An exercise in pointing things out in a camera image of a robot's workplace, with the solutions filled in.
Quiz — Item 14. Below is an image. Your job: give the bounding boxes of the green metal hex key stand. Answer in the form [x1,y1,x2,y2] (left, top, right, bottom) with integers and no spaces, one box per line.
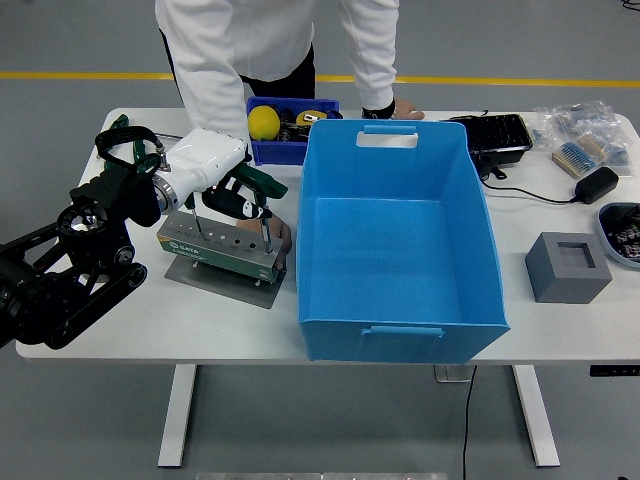
[155,209,289,310]

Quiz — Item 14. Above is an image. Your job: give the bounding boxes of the black plastic tray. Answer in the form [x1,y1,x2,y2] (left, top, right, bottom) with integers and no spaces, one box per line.
[439,113,533,181]

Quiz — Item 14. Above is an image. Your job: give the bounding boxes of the black parts in bin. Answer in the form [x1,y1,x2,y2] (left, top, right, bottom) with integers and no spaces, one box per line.
[278,107,311,144]

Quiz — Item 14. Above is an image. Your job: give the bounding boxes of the metal plate under table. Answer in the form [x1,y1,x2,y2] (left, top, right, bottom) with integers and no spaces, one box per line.
[433,364,475,384]

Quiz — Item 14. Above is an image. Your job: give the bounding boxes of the large green T-handle hex key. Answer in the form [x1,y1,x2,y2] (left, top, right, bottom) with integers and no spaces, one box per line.
[230,160,290,255]

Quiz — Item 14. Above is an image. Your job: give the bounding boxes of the blue resistor strip bundle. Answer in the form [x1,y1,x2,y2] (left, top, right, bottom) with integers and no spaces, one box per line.
[551,133,609,179]

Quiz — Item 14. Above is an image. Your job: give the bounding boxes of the small dark blue parts bin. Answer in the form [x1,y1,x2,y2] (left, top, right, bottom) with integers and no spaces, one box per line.
[244,96,341,166]

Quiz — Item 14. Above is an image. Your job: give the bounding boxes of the person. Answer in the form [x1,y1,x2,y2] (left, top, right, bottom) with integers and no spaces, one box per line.
[154,0,426,274]

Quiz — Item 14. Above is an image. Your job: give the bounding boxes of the light blue bowl with parts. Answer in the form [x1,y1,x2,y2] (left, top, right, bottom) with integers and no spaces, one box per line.
[597,201,640,271]

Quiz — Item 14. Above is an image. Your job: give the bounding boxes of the clear plastic component bags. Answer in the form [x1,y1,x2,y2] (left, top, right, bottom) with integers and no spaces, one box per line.
[531,99,634,169]

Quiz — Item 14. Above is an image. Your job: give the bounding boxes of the black power adapter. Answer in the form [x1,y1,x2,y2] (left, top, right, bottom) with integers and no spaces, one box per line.
[574,166,620,205]

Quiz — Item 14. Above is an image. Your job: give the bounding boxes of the black floor cable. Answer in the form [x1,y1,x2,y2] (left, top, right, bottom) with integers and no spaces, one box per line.
[460,364,479,480]

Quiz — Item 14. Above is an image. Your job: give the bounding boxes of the person's right hand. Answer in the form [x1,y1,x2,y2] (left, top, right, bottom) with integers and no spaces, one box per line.
[234,217,293,274]

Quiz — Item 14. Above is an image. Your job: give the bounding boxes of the person's left hand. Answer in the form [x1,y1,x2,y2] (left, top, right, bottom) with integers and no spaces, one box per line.
[392,98,426,121]

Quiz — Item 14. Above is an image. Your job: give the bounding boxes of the black adapter cable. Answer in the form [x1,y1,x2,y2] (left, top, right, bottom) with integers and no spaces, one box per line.
[479,174,579,205]

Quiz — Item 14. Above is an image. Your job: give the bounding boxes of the yellow lemon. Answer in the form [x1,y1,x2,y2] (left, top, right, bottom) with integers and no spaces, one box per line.
[247,104,280,141]

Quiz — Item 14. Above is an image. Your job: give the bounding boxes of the grey cube block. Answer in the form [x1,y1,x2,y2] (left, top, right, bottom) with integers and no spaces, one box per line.
[524,231,613,305]

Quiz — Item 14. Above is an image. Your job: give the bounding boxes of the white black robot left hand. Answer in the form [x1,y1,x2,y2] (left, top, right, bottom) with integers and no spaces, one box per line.
[162,127,275,222]

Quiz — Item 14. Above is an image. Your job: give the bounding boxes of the large blue folding box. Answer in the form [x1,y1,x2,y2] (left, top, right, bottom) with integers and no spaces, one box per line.
[296,118,511,364]

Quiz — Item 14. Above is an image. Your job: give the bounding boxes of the white table leg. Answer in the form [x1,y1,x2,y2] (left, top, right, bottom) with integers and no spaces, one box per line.
[510,364,560,469]
[157,364,197,469]

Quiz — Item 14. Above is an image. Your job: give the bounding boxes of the small green T-handle hex key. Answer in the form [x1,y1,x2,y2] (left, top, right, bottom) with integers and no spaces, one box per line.
[184,193,204,236]

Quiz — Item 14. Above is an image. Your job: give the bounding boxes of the black table control panel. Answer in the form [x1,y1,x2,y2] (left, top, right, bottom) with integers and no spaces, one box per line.
[588,365,640,378]

